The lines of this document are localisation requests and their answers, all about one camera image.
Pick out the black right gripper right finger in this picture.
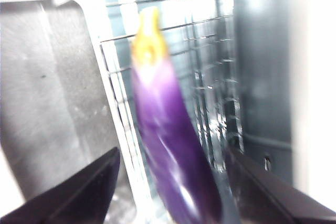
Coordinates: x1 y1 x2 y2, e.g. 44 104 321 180
225 147 336 224

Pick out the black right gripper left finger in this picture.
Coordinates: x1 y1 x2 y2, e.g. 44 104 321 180
0 146 121 224

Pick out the purple eggplant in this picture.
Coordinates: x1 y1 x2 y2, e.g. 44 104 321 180
131 6 224 224

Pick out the cream Toshiba toaster oven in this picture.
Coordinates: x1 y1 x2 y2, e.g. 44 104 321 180
0 0 336 224

